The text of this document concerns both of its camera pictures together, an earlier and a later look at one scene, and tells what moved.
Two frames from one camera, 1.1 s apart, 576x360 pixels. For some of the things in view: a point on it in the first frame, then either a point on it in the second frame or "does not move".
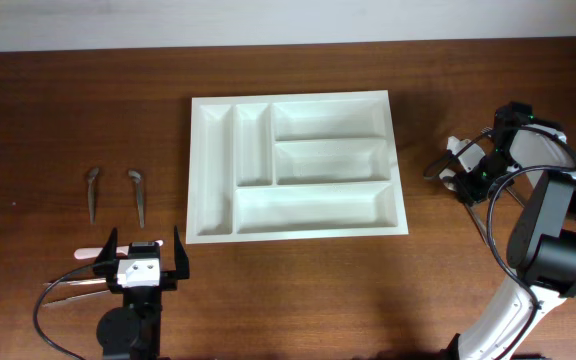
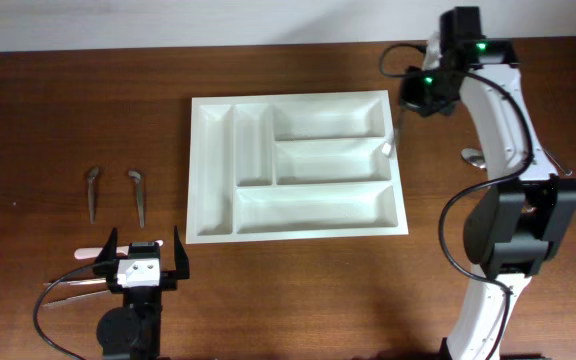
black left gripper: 105,264 does not move
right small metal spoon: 137,177 does not move
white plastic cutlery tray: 293,166 does not move
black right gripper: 469,193 to 409,100
